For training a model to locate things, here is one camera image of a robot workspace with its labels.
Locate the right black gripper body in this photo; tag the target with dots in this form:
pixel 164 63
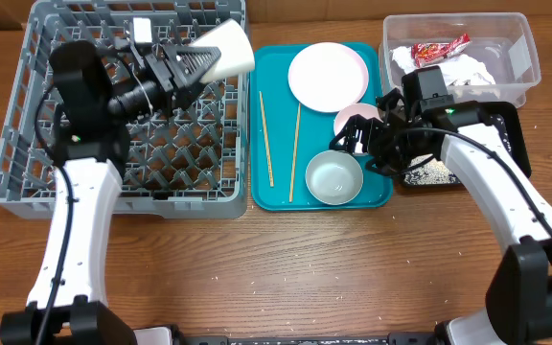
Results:
pixel 374 142

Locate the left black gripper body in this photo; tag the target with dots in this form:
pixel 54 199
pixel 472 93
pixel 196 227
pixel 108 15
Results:
pixel 172 97

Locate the pink bowl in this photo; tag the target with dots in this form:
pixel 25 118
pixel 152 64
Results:
pixel 363 109

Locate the white paper cup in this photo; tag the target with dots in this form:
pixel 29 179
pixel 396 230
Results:
pixel 236 53

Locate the red snack wrapper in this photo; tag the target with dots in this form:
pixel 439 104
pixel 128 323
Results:
pixel 424 54

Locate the white napkin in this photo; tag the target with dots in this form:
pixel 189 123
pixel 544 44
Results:
pixel 460 70

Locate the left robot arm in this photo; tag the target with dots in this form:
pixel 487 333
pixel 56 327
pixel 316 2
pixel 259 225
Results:
pixel 68 304

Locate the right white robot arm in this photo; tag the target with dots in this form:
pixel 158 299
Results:
pixel 481 144

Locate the grey plastic dishwasher rack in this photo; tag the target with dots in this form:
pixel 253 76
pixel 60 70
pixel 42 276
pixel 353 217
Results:
pixel 190 164

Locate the clear plastic waste bin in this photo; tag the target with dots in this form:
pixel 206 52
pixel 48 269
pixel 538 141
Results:
pixel 502 41

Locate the grey-white bowl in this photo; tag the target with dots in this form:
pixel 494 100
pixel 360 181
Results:
pixel 334 177

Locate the black rectangular tray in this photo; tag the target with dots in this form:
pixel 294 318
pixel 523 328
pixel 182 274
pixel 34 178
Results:
pixel 502 115

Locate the right wooden chopstick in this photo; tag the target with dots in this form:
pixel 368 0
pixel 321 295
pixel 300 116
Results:
pixel 294 155

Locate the wooden chopstick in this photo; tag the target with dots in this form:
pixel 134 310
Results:
pixel 266 141
pixel 294 155

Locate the large white round plate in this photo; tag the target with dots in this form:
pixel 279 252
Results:
pixel 327 77

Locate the left wooden chopstick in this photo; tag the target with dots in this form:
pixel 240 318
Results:
pixel 266 141

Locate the brown cardboard backdrop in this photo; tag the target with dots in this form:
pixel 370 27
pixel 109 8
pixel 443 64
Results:
pixel 16 12

